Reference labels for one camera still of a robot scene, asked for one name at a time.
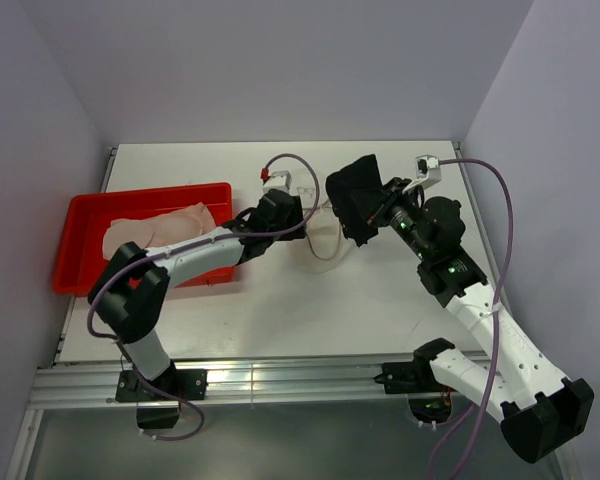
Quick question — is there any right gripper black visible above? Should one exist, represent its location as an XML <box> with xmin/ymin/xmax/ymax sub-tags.
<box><xmin>350</xmin><ymin>176</ymin><xmax>432</xmax><ymax>260</ymax></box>

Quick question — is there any black bra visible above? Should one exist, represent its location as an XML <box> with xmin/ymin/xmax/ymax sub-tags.
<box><xmin>325</xmin><ymin>154</ymin><xmax>383</xmax><ymax>247</ymax></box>

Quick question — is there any pink bra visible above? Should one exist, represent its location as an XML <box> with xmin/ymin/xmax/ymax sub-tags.
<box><xmin>102</xmin><ymin>203</ymin><xmax>216</xmax><ymax>260</ymax></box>

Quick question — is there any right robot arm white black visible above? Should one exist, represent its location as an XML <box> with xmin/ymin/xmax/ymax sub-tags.
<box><xmin>369</xmin><ymin>179</ymin><xmax>594</xmax><ymax>463</ymax></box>

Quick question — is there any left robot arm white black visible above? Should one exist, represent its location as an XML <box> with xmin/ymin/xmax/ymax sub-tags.
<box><xmin>87</xmin><ymin>189</ymin><xmax>315</xmax><ymax>399</ymax></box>

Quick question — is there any red plastic tray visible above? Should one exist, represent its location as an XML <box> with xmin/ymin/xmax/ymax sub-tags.
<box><xmin>52</xmin><ymin>182</ymin><xmax>233</xmax><ymax>297</ymax></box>

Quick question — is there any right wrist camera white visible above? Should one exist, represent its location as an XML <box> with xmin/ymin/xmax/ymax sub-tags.
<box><xmin>402</xmin><ymin>155</ymin><xmax>442</xmax><ymax>195</ymax></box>

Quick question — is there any aluminium frame rail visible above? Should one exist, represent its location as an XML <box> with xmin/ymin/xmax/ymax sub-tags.
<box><xmin>26</xmin><ymin>354</ymin><xmax>412</xmax><ymax>410</ymax></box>

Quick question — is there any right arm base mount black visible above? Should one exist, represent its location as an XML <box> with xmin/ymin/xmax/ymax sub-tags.
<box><xmin>373</xmin><ymin>360</ymin><xmax>452</xmax><ymax>427</ymax></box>

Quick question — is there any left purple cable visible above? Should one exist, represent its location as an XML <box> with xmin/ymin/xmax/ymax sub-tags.
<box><xmin>86</xmin><ymin>152</ymin><xmax>322</xmax><ymax>346</ymax></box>

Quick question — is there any purple cable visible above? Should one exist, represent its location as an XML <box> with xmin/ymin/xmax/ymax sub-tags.
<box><xmin>86</xmin><ymin>152</ymin><xmax>322</xmax><ymax>346</ymax></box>
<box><xmin>427</xmin><ymin>157</ymin><xmax>514</xmax><ymax>479</ymax></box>

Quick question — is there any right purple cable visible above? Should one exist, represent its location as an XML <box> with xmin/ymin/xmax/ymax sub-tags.
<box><xmin>427</xmin><ymin>157</ymin><xmax>514</xmax><ymax>479</ymax></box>

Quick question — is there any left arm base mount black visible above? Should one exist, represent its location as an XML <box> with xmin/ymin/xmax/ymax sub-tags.
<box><xmin>114</xmin><ymin>366</ymin><xmax>207</xmax><ymax>441</ymax></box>

